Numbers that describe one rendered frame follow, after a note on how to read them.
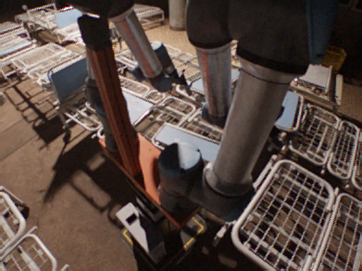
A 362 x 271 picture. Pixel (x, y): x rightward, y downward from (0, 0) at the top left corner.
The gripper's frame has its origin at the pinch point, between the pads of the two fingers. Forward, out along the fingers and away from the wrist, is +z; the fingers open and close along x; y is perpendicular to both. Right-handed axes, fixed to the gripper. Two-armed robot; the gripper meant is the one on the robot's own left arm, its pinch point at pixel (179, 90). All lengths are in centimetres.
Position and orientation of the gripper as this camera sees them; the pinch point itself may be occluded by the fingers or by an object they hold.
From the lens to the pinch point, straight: 111.1
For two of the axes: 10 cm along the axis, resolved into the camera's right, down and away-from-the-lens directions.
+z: 3.3, 4.4, 8.3
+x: -7.9, -3.4, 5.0
